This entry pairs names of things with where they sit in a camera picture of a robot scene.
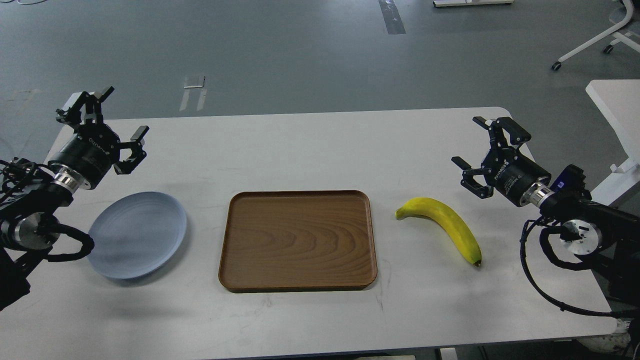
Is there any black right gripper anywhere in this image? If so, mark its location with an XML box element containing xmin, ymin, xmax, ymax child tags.
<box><xmin>451</xmin><ymin>116</ymin><xmax>551</xmax><ymax>207</ymax></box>

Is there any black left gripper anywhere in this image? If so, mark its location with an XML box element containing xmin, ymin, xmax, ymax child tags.
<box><xmin>48</xmin><ymin>86</ymin><xmax>150</xmax><ymax>191</ymax></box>

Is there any yellow banana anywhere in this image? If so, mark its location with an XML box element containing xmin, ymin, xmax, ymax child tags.
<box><xmin>394</xmin><ymin>197</ymin><xmax>483</xmax><ymax>267</ymax></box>

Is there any blue round plate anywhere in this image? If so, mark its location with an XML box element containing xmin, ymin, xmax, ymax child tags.
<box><xmin>87</xmin><ymin>191</ymin><xmax>187</xmax><ymax>280</ymax></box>

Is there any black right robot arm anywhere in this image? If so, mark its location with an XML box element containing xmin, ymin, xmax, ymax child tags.
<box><xmin>452</xmin><ymin>116</ymin><xmax>639</xmax><ymax>306</ymax></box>

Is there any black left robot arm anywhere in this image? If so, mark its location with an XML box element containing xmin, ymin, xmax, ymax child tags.
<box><xmin>0</xmin><ymin>86</ymin><xmax>149</xmax><ymax>309</ymax></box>

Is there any white furniture base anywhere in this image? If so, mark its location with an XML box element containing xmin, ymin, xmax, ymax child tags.
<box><xmin>432</xmin><ymin>0</ymin><xmax>515</xmax><ymax>8</ymax></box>

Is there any white wheeled chair base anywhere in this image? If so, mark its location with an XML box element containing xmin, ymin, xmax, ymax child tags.
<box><xmin>549</xmin><ymin>0</ymin><xmax>639</xmax><ymax>72</ymax></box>

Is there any brown wooden tray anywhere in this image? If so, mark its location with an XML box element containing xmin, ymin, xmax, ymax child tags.
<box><xmin>218</xmin><ymin>190</ymin><xmax>378</xmax><ymax>293</ymax></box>

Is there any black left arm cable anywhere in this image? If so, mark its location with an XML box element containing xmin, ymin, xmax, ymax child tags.
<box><xmin>30</xmin><ymin>222</ymin><xmax>95</xmax><ymax>263</ymax></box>

